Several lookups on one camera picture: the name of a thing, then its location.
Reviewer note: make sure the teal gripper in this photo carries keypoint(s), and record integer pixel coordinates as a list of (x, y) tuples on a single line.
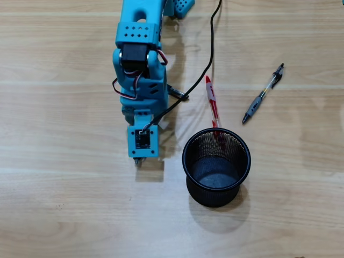
[(127, 113)]

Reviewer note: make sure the red clear pen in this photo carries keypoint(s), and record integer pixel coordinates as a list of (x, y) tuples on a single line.
[(212, 99)]

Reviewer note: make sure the grey grip retractable pen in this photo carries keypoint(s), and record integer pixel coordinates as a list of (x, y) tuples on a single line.
[(255, 103)]

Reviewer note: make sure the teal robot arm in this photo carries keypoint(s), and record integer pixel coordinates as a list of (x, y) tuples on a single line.
[(137, 32)]

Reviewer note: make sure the black mesh pen holder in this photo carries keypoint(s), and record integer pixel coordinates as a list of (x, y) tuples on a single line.
[(216, 166)]

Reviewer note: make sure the teal wrist camera module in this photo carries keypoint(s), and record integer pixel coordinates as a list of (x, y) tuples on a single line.
[(142, 141)]

